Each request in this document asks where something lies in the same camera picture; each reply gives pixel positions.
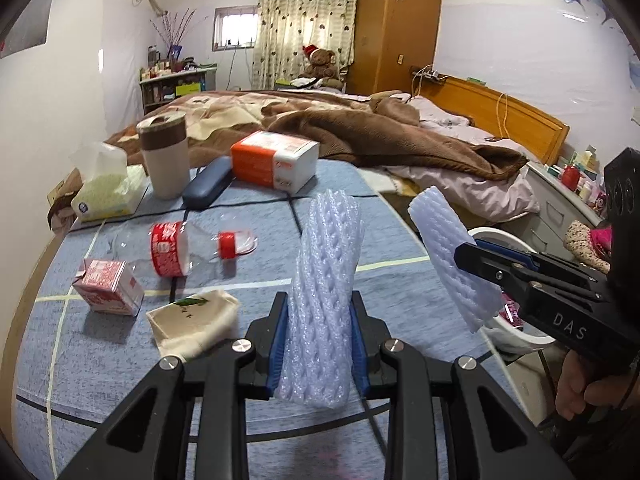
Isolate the white foam net sleeve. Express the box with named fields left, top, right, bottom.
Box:
left=276, top=190, right=364, bottom=408

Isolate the clear plastic bottle red cap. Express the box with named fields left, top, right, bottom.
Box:
left=110, top=216, right=258, bottom=278

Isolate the pink milk carton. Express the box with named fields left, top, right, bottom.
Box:
left=72, top=259, right=144, bottom=316

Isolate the white round trash bin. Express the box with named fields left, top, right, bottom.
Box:
left=466, top=224, right=557, bottom=356

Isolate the person right hand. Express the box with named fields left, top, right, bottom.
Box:
left=555, top=350, right=639, bottom=420

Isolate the pale pink bed sheet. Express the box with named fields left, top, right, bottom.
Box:
left=360, top=92, right=540, bottom=223

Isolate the grey drawer nightstand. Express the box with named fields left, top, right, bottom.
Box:
left=503, top=162, right=602, bottom=261

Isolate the floral padded jacket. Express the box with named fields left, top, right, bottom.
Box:
left=563, top=220, right=610, bottom=274

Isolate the red jar on nightstand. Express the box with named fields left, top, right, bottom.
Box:
left=561, top=165, right=582, bottom=192

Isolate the wooden bed with headboard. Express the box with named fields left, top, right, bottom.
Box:
left=381, top=76, right=570, bottom=226

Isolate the blue patterned table cloth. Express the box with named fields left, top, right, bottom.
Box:
left=14, top=162, right=513, bottom=479

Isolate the brown fleece blanket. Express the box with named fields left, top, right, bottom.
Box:
left=104, top=89, right=528, bottom=183

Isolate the dark blue glasses case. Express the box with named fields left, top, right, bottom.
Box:
left=182, top=156, right=233, bottom=211

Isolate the orange white carton box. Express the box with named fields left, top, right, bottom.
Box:
left=230, top=131, right=320, bottom=194

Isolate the yellow green tissue pack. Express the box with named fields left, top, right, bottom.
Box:
left=70, top=142, right=149, bottom=222

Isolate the beige brown tumbler cup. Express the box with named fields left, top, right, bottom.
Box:
left=136, top=112, right=190, bottom=200

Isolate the brown teddy bear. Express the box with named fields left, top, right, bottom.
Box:
left=300, top=44, right=343, bottom=90

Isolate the wooden wardrobe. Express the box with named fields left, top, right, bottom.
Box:
left=346, top=0, right=442, bottom=96

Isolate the shelf with clutter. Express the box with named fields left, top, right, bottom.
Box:
left=139, top=46, right=217, bottom=114

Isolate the heart patterned curtain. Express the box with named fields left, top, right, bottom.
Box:
left=252, top=0, right=357, bottom=90

